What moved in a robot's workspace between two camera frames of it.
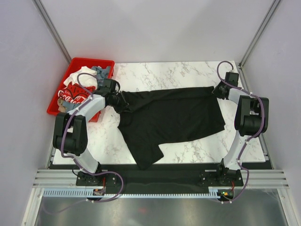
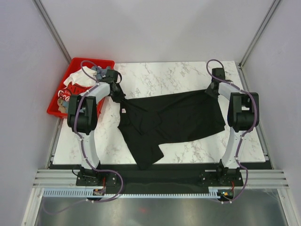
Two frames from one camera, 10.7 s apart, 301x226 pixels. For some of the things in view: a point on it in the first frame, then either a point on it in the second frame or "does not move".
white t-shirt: (85, 76) does not move
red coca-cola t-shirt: (76, 93) does not move
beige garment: (61, 108) does not move
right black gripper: (216, 91) to (209, 91)
